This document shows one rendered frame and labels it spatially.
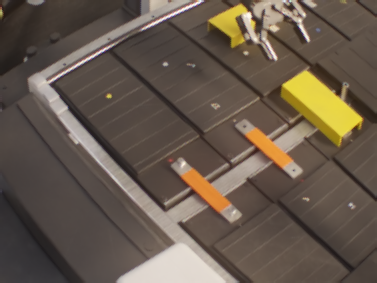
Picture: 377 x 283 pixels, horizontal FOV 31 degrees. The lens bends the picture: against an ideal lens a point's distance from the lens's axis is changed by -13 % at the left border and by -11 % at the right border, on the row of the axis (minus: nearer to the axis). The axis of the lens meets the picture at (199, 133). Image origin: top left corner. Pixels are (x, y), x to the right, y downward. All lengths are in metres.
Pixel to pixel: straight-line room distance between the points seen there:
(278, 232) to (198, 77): 0.37
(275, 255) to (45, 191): 0.38
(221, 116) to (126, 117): 0.17
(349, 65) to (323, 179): 0.30
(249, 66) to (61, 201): 0.52
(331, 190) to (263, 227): 0.14
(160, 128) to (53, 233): 0.35
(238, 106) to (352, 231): 0.34
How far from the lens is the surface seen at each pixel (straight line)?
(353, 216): 1.22
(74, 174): 1.11
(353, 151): 1.31
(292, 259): 1.15
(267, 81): 1.40
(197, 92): 1.36
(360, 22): 1.60
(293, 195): 1.23
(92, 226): 1.06
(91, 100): 1.35
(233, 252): 1.15
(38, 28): 2.00
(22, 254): 1.18
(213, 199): 1.21
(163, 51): 1.44
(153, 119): 1.31
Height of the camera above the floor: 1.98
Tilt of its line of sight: 49 degrees down
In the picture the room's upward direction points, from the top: 3 degrees clockwise
